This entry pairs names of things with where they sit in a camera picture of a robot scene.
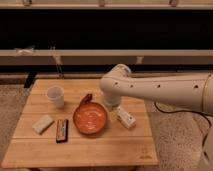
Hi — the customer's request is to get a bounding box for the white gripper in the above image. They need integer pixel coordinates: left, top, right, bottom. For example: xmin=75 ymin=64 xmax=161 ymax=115
xmin=116 ymin=106 xmax=136 ymax=129

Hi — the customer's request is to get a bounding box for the red pepper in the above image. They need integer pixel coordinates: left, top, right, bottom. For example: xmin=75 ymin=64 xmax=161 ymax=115
xmin=81 ymin=94 xmax=93 ymax=104

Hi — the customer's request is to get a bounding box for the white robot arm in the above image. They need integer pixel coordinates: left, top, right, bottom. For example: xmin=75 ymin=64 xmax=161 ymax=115
xmin=100 ymin=64 xmax=213 ymax=115

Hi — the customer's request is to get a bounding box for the white sponge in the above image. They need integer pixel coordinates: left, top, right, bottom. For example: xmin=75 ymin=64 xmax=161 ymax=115
xmin=32 ymin=115 xmax=54 ymax=134

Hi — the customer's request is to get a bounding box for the wooden table board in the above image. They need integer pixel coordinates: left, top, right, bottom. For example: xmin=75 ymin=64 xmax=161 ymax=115
xmin=2 ymin=79 xmax=158 ymax=168

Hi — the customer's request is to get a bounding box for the orange bowl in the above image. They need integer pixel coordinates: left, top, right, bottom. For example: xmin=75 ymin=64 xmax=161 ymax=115
xmin=73 ymin=102 xmax=107 ymax=135

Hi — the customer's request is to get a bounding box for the dark brown chocolate bar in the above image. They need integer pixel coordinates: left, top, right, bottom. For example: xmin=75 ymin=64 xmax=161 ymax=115
xmin=56 ymin=119 xmax=69 ymax=143

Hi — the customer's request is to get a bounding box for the black cable on floor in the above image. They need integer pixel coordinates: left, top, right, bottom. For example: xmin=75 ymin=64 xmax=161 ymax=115
xmin=153 ymin=101 xmax=213 ymax=158

